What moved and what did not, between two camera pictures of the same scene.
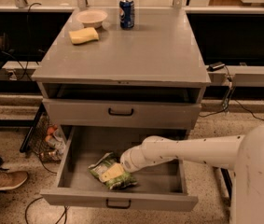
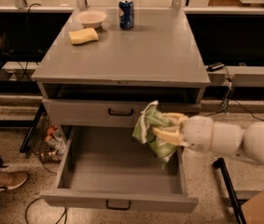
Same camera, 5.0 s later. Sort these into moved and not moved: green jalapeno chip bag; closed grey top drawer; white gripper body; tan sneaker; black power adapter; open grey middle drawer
Moved: green jalapeno chip bag; white gripper body
Not moved: black power adapter; tan sneaker; open grey middle drawer; closed grey top drawer
